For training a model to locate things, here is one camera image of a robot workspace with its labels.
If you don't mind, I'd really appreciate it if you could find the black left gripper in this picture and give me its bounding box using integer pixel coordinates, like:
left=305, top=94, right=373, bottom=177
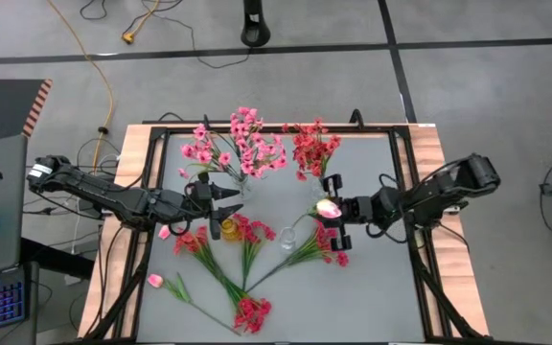
left=184, top=172, right=244, bottom=241

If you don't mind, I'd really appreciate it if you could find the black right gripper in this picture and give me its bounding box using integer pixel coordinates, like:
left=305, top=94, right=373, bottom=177
left=314, top=174, right=374, bottom=252

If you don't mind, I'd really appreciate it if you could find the pale pink artificial tulip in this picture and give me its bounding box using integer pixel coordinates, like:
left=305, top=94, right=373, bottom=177
left=289, top=197, right=343, bottom=231

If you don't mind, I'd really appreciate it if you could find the pink artificial flower bunch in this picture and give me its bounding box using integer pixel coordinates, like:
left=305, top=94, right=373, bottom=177
left=240, top=133, right=290, bottom=183
left=227, top=105, right=265, bottom=183
left=177, top=123, right=244, bottom=186

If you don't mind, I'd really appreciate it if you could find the clear bulbous textured vase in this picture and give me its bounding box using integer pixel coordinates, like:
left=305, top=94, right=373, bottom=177
left=232, top=174, right=254, bottom=198

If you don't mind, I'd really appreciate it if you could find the amber glass vase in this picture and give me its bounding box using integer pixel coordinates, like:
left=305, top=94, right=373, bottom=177
left=219, top=218, right=242, bottom=242

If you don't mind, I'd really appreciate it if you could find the clear short textured vase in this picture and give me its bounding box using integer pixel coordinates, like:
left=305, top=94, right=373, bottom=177
left=311, top=176, right=335, bottom=202

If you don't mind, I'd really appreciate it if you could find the clear tall smooth vase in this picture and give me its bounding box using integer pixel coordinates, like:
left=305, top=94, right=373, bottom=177
left=278, top=226, right=299, bottom=254

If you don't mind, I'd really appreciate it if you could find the grey table mat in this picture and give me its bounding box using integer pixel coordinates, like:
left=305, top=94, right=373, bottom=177
left=135, top=132, right=426, bottom=344

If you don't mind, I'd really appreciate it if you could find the black tower stand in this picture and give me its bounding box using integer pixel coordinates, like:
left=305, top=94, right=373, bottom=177
left=240, top=0, right=272, bottom=48

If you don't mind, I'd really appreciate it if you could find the large black striped-edge mat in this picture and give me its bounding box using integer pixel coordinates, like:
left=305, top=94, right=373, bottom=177
left=0, top=79, right=54, bottom=147

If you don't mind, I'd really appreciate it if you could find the long yellow extension cable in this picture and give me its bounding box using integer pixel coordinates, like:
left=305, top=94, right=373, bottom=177
left=45, top=0, right=116, bottom=193

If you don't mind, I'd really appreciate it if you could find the long black floor cable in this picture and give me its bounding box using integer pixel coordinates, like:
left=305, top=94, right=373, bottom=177
left=134, top=0, right=252, bottom=70

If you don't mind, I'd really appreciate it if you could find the yellow cable with plug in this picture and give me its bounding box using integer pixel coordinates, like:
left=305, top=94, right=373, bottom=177
left=121, top=0, right=162, bottom=46

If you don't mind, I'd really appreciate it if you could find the short black floor cable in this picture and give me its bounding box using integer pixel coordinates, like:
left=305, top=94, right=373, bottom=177
left=79, top=0, right=110, bottom=21

